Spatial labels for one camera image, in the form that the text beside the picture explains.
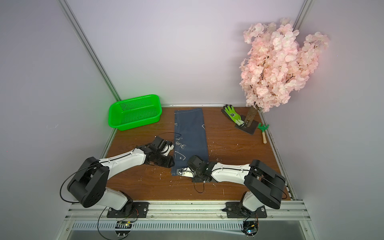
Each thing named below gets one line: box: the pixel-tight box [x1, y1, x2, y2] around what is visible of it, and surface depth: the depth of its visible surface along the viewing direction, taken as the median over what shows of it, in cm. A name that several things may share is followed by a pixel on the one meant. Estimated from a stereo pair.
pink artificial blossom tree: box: [240, 18, 330, 128], surface depth 66 cm
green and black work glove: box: [221, 104, 245, 127], surface depth 116 cm
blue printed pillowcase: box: [171, 108, 209, 176], surface depth 105 cm
